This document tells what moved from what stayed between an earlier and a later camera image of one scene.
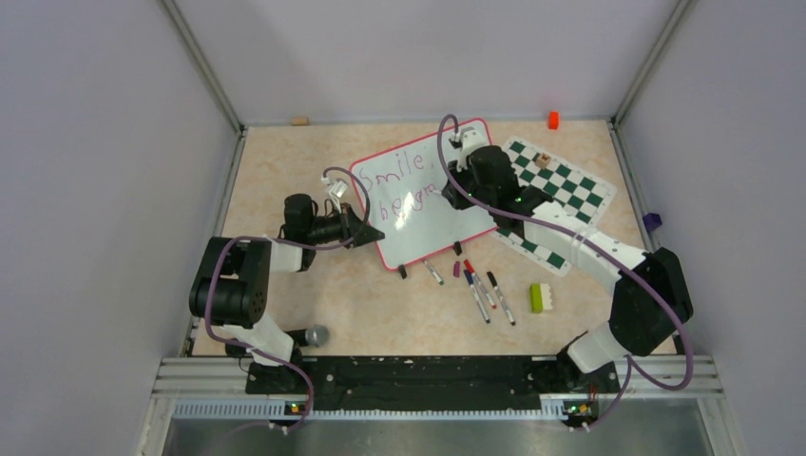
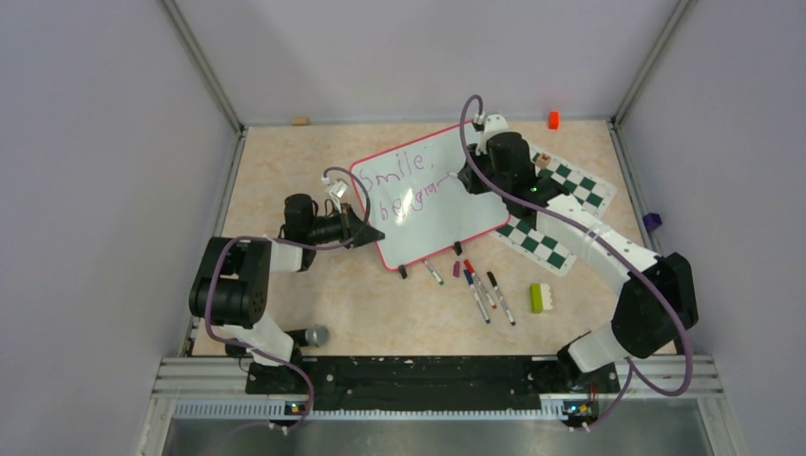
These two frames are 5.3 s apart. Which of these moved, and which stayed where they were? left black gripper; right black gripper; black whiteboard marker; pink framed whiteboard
Moved: right black gripper
Stayed: pink framed whiteboard; left black gripper; black whiteboard marker
